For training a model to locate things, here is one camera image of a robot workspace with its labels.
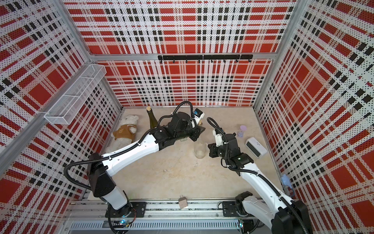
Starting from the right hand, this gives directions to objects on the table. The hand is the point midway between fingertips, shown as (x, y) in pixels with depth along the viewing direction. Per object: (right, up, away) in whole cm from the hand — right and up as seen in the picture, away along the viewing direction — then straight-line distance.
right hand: (210, 146), depth 81 cm
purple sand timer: (+23, +9, +15) cm, 29 cm away
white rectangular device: (+30, -3, +9) cm, 31 cm away
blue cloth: (+32, -13, -17) cm, 39 cm away
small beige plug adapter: (-15, -28, -6) cm, 33 cm away
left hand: (-4, +11, -6) cm, 13 cm away
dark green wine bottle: (-33, +14, +2) cm, 35 cm away
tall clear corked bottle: (-5, -5, +19) cm, 20 cm away
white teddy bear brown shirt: (-56, +5, +15) cm, 58 cm away
